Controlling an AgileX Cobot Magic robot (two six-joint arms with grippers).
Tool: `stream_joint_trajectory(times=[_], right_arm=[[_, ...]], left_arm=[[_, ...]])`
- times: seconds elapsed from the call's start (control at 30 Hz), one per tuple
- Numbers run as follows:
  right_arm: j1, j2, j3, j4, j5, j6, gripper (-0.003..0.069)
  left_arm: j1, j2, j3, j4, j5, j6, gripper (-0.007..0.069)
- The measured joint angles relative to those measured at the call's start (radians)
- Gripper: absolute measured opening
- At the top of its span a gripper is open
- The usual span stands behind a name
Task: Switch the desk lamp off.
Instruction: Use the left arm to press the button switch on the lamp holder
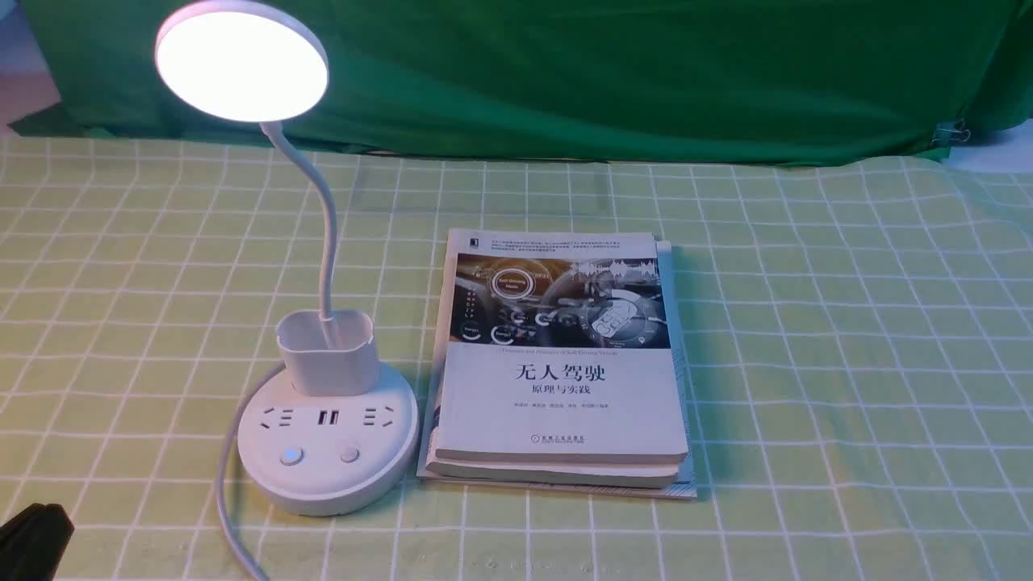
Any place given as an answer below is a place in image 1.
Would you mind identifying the white self-driving book top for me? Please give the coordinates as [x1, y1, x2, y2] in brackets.
[426, 228, 690, 489]

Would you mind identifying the green checkered tablecloth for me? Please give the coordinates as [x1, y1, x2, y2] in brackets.
[1, 137, 1032, 580]

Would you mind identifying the white desk lamp with socket base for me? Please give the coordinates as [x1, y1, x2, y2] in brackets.
[154, 1, 418, 517]

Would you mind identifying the green backdrop cloth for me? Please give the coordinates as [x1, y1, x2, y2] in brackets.
[10, 0, 1033, 167]

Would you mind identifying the metal binder clip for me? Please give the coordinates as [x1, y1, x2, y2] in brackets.
[930, 119, 972, 148]

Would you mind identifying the white lamp power cable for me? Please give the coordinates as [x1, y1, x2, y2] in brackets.
[213, 362, 287, 581]

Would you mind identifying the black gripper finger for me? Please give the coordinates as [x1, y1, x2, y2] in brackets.
[1, 504, 75, 580]

